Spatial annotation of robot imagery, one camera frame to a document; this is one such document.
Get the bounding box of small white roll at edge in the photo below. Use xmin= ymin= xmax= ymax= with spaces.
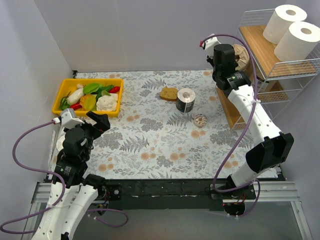
xmin=56 ymin=135 xmax=65 ymax=152

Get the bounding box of yellow orange pepper toy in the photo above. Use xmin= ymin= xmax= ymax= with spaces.
xmin=79 ymin=94 xmax=96 ymax=111

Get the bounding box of white daikon radish toy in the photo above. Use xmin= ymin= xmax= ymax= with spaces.
xmin=67 ymin=88 xmax=85 ymax=105

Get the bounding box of white wire wooden shelf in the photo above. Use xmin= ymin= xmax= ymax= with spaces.
xmin=214 ymin=8 xmax=320 ymax=131

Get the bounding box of white cauliflower toy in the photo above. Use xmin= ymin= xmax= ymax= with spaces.
xmin=96 ymin=93 xmax=118 ymax=112

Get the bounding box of yellow plastic bin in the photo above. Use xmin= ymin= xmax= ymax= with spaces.
xmin=52 ymin=78 xmax=124 ymax=117

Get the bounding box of slice of brown bread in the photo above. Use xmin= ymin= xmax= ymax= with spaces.
xmin=159 ymin=86 xmax=178 ymax=102

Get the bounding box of red chili pepper toy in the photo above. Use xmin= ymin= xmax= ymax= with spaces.
xmin=108 ymin=86 xmax=121 ymax=94

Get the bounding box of small white paper towel roll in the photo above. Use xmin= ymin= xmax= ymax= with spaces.
xmin=274 ymin=21 xmax=320 ymax=62

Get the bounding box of black Face roll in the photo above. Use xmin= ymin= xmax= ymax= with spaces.
xmin=176 ymin=88 xmax=196 ymax=113

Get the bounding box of green leafy vegetable toy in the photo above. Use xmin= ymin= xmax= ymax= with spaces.
xmin=83 ymin=82 xmax=114 ymax=95

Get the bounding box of large white paper towel roll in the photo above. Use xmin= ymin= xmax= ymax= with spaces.
xmin=262 ymin=4 xmax=308 ymax=45

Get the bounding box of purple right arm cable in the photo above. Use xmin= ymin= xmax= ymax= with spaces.
xmin=199 ymin=33 xmax=262 ymax=218

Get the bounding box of floral tablecloth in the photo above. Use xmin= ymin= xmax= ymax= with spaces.
xmin=76 ymin=70 xmax=254 ymax=179

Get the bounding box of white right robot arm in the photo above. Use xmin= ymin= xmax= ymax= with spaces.
xmin=207 ymin=44 xmax=294 ymax=199

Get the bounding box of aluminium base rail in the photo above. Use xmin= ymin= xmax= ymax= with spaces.
xmin=21 ymin=179 xmax=313 ymax=240

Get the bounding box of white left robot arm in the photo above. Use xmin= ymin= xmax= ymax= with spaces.
xmin=32 ymin=111 xmax=110 ymax=240

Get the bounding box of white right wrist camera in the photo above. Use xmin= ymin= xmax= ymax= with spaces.
xmin=199 ymin=34 xmax=221 ymax=58

